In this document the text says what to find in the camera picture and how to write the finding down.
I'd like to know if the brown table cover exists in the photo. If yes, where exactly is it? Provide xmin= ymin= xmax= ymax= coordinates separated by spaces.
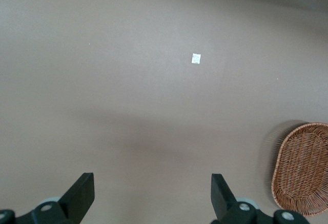
xmin=0 ymin=0 xmax=328 ymax=224

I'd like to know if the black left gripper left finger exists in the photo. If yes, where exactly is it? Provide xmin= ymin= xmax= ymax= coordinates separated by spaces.
xmin=15 ymin=172 xmax=95 ymax=224

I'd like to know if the brown oval wicker basket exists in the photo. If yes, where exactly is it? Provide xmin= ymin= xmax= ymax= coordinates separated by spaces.
xmin=271 ymin=122 xmax=328 ymax=217

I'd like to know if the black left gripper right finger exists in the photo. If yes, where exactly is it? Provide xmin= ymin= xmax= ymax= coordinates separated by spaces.
xmin=211 ymin=173 xmax=312 ymax=224

